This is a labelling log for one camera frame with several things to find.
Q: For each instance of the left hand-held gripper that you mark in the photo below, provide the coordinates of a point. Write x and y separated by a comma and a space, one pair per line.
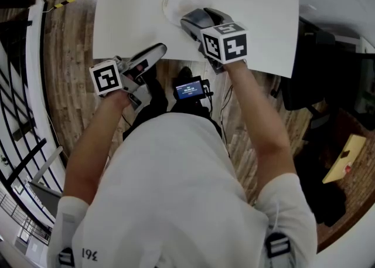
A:
105, 79

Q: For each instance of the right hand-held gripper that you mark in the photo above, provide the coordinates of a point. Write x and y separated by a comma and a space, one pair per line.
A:
225, 47

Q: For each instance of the clear glass plate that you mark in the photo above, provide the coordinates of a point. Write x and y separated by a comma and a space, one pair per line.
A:
175, 6

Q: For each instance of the person's left forearm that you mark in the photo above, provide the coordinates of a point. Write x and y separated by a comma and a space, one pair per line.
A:
88, 149

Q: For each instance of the person's right forearm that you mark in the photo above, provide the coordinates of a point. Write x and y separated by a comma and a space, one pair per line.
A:
257, 120

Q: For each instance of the person's left hand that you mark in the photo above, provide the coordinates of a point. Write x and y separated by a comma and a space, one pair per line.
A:
138, 70

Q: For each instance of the person's black shoe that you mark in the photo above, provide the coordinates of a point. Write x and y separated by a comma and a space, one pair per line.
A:
185, 71

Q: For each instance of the person's black trousers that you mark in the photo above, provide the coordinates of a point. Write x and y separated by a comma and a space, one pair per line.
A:
155, 99

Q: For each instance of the small black monitor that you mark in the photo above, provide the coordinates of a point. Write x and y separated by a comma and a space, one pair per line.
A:
189, 88

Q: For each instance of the black office chair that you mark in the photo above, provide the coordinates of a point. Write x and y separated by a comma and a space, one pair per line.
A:
301, 94

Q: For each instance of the person's white shirt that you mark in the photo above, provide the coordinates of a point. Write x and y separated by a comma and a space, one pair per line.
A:
175, 187

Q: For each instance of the black metal railing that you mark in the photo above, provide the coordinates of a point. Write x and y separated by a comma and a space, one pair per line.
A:
29, 156

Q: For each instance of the grey flat board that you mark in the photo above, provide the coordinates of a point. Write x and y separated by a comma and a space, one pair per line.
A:
47, 196

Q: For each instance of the small dark block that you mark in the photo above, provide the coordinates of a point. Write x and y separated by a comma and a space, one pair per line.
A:
345, 154

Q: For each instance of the yellow wooden board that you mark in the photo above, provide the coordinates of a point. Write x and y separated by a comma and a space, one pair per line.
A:
342, 161

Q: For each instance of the red round button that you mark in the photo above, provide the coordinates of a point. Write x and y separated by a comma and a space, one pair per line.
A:
348, 169

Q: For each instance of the black upholstered seat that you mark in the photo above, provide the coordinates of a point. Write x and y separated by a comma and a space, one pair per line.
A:
325, 202

